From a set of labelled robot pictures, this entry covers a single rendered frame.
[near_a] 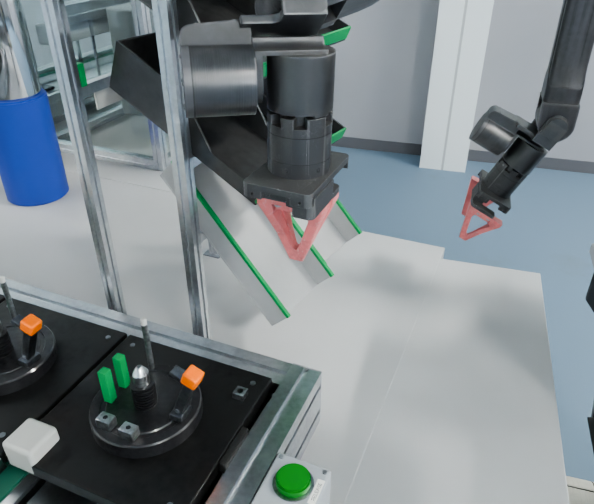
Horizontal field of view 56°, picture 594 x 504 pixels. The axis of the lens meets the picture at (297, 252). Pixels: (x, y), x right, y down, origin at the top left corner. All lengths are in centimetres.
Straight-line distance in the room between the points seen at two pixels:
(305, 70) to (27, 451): 53
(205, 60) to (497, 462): 67
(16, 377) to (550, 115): 90
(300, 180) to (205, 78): 12
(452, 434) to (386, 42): 331
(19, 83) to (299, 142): 111
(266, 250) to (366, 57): 319
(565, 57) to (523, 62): 295
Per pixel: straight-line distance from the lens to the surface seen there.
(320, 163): 50
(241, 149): 83
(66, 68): 84
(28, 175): 158
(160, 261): 127
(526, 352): 108
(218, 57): 46
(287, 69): 47
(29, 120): 153
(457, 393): 97
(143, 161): 174
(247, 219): 91
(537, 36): 394
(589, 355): 255
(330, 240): 103
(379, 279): 119
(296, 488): 68
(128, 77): 84
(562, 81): 103
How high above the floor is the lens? 153
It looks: 32 degrees down
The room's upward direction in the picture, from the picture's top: straight up
